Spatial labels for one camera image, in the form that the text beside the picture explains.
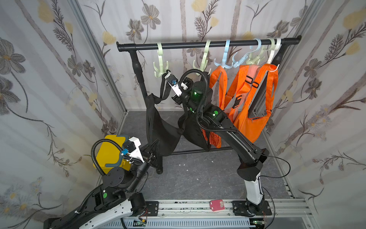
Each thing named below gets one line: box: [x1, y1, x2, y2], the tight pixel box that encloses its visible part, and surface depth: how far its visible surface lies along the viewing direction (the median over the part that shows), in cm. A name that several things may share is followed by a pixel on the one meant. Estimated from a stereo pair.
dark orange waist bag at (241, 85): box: [223, 65, 252, 121], surface depth 62 cm
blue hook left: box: [213, 39, 234, 69], surface depth 57 cm
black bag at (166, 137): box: [145, 71, 183, 157], surface depth 56 cm
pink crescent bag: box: [244, 64, 260, 85], surface depth 62 cm
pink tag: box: [209, 199, 226, 212], surface depth 76 cm
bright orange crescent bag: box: [233, 63, 279, 144], surface depth 71 cm
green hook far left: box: [153, 41, 169, 78], surface depth 53 cm
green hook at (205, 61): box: [192, 39, 212, 72], surface depth 49 cm
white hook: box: [267, 37, 283, 73], surface depth 52 cm
